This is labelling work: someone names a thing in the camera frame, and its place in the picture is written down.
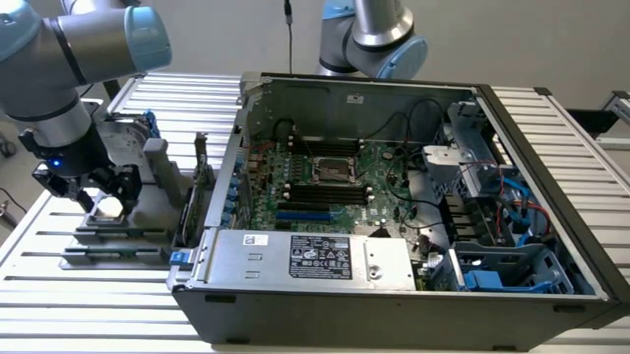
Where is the graphics card with metal bracket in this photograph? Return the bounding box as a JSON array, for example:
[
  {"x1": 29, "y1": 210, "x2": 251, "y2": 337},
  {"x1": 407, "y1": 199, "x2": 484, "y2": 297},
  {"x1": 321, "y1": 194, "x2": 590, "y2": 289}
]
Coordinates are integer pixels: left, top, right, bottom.
[{"x1": 170, "y1": 131, "x2": 218, "y2": 249}]

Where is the black expansion slot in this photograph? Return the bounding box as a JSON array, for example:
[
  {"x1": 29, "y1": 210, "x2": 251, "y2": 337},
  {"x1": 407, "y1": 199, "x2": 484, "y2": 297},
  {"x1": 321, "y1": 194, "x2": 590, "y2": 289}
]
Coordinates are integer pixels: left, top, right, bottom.
[{"x1": 276, "y1": 201, "x2": 332, "y2": 214}]

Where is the grey parts rack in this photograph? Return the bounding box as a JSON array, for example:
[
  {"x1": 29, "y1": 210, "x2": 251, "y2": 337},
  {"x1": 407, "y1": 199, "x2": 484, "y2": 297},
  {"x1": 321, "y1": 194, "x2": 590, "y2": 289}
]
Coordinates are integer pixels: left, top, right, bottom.
[{"x1": 57, "y1": 110, "x2": 218, "y2": 272}]

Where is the grey metal disk bay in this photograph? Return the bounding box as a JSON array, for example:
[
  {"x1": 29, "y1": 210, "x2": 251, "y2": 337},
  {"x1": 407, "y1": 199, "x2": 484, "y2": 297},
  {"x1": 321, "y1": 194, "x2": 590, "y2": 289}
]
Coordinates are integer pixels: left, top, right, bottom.
[{"x1": 420, "y1": 98, "x2": 560, "y2": 246}]

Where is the red wire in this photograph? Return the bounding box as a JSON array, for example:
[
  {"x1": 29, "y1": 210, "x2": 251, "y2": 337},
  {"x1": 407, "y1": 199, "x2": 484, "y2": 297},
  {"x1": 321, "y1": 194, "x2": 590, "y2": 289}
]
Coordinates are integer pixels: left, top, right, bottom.
[{"x1": 496, "y1": 173, "x2": 551, "y2": 243}]

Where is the blue plastic drive caddy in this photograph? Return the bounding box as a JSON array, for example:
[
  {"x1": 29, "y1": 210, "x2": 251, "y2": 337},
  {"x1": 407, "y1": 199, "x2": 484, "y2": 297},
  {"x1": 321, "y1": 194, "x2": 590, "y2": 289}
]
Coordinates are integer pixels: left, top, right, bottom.
[{"x1": 448, "y1": 240, "x2": 578, "y2": 296}]

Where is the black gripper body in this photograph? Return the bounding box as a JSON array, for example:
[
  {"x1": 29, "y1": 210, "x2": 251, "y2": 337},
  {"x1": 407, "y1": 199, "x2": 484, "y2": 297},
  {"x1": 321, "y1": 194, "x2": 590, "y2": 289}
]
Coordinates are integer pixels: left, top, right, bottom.
[{"x1": 38, "y1": 129, "x2": 121, "y2": 182}]

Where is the black looped wire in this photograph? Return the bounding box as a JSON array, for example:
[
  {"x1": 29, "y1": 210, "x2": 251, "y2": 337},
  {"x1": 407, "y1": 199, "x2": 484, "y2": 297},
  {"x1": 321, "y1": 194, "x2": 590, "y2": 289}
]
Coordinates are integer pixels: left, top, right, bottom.
[{"x1": 365, "y1": 98, "x2": 452, "y2": 147}]

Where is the black open PC case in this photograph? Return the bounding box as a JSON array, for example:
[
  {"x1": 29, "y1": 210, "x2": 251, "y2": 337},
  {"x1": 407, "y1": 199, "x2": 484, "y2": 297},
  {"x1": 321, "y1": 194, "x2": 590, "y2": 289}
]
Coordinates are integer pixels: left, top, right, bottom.
[{"x1": 168, "y1": 71, "x2": 624, "y2": 349}]

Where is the small white component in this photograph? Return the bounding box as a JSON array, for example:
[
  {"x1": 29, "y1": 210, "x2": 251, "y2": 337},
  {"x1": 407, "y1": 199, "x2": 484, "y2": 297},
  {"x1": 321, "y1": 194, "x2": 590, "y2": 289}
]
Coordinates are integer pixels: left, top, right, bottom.
[{"x1": 93, "y1": 195, "x2": 124, "y2": 219}]

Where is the silver hard disk drive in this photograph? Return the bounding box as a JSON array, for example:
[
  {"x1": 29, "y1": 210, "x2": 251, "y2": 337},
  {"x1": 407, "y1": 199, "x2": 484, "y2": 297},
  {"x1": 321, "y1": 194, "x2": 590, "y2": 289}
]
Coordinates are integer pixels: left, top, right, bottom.
[{"x1": 96, "y1": 113, "x2": 154, "y2": 167}]

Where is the thin black cable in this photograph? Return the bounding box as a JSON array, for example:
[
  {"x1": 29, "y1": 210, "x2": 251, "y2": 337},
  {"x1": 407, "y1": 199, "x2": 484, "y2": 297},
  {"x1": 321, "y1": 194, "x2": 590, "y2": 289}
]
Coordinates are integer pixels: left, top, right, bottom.
[{"x1": 0, "y1": 187, "x2": 28, "y2": 226}]

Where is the black hanging cable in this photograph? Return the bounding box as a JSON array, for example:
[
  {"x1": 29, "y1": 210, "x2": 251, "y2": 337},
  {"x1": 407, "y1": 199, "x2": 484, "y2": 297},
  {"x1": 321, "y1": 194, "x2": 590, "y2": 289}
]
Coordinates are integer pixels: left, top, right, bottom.
[{"x1": 281, "y1": 0, "x2": 295, "y2": 74}]

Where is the blue wire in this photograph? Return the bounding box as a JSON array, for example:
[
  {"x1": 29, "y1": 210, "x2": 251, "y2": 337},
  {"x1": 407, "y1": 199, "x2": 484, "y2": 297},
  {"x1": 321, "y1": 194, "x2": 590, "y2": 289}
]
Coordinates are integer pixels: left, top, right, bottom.
[{"x1": 500, "y1": 176, "x2": 533, "y2": 247}]

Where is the CPU socket with metal frame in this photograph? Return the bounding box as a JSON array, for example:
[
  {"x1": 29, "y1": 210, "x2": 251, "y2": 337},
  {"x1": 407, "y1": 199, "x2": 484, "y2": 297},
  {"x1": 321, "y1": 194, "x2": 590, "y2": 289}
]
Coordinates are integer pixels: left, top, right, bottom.
[{"x1": 305, "y1": 156, "x2": 359, "y2": 186}]

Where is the silver power supply unit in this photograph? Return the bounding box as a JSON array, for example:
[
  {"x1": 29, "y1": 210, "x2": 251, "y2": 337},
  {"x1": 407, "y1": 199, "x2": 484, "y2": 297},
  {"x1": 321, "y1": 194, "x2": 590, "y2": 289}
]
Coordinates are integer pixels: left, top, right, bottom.
[{"x1": 201, "y1": 228, "x2": 419, "y2": 293}]

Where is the aluminium frame with black bracket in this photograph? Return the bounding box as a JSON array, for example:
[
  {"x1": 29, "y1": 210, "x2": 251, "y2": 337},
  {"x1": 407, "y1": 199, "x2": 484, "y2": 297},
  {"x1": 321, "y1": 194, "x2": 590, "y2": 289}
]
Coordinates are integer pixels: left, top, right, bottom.
[{"x1": 563, "y1": 89, "x2": 630, "y2": 150}]

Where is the green motherboard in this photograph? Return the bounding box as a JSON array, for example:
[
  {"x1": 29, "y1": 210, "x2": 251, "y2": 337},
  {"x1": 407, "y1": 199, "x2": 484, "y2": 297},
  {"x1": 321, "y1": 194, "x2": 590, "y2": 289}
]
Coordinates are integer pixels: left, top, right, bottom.
[{"x1": 234, "y1": 138, "x2": 429, "y2": 243}]

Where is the blue expansion slot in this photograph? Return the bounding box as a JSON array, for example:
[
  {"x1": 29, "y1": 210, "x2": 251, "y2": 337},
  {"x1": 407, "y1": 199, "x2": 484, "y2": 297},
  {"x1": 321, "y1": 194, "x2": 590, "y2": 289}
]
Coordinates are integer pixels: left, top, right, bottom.
[{"x1": 273, "y1": 211, "x2": 332, "y2": 225}]

